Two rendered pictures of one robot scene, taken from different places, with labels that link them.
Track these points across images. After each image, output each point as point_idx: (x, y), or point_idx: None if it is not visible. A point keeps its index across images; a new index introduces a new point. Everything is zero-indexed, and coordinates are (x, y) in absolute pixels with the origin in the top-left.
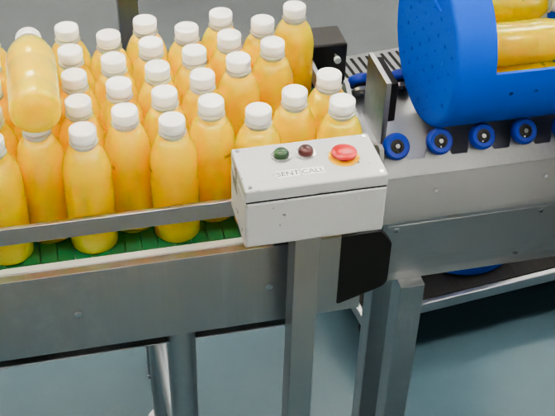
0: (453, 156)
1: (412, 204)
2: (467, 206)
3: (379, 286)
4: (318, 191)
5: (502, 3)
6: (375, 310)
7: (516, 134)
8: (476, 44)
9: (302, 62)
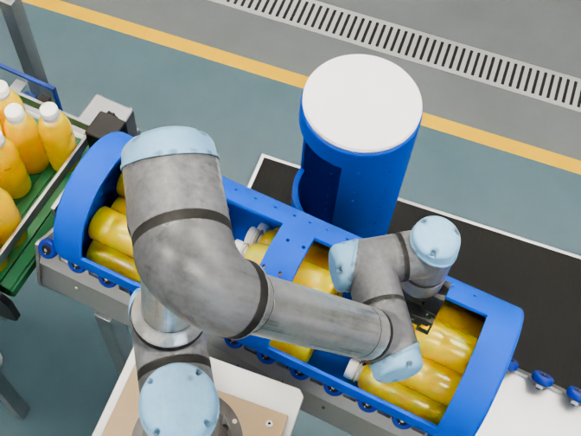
0: (89, 276)
1: (60, 285)
2: (98, 309)
3: (13, 320)
4: None
5: None
6: None
7: (130, 291)
8: (65, 234)
9: (51, 146)
